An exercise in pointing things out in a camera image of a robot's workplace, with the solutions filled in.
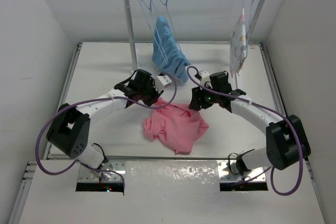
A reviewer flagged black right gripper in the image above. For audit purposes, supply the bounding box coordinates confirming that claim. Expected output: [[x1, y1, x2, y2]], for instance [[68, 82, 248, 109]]
[[190, 83, 220, 111]]

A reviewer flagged pink t shirt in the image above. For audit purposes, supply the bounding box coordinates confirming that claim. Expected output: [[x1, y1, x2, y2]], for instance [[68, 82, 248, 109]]
[[143, 103, 209, 154]]

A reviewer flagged blue wire hanger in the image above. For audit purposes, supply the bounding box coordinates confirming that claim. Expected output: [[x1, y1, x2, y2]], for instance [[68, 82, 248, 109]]
[[138, 0, 169, 65]]

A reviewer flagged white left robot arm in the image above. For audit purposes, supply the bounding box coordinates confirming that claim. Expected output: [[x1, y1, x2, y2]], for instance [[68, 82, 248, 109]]
[[47, 69, 172, 169]]

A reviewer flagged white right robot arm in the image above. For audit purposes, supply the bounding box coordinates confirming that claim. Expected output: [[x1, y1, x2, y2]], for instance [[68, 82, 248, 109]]
[[189, 71, 311, 175]]

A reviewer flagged blue t shirt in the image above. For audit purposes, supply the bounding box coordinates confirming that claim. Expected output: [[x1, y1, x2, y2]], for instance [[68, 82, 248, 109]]
[[152, 15, 191, 83]]

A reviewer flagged blue hanger holding blue shirt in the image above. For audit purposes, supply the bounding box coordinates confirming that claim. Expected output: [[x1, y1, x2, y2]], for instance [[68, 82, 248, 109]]
[[152, 0, 184, 51]]

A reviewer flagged empty blue hanger right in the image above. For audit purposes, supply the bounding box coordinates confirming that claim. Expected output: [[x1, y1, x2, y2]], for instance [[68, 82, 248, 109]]
[[246, 0, 266, 41]]

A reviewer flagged white patterned garment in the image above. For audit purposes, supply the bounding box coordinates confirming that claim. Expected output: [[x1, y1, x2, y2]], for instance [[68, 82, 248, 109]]
[[229, 8, 247, 76]]

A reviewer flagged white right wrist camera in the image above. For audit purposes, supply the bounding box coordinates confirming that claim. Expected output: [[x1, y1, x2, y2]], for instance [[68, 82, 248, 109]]
[[196, 70, 212, 88]]

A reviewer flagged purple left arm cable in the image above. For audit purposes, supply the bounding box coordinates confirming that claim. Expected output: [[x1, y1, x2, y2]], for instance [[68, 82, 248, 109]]
[[35, 73, 177, 176]]

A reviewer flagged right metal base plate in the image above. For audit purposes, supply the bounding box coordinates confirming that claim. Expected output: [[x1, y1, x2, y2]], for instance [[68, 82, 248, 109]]
[[217, 159, 266, 183]]

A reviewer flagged metal base plate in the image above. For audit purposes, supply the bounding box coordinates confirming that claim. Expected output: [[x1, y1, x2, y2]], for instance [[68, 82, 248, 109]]
[[217, 159, 266, 183], [77, 158, 125, 184]]

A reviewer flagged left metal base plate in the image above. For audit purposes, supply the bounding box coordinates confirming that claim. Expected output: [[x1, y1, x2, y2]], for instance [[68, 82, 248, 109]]
[[77, 158, 125, 184]]

